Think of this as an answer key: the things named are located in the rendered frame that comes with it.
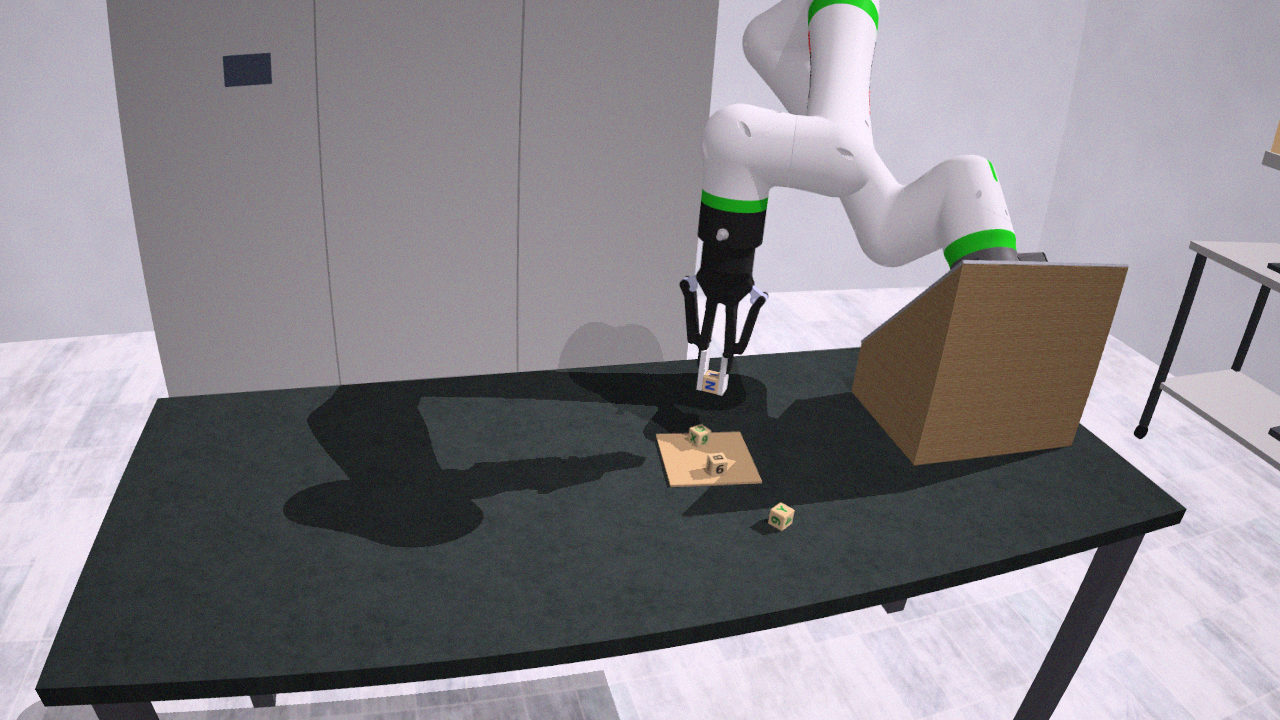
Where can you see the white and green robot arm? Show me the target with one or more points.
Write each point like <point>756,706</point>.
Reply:
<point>746,150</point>

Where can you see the tan flat square mat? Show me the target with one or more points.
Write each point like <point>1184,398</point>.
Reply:
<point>685,464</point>

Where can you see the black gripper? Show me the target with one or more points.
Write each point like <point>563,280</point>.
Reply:
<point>726,290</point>

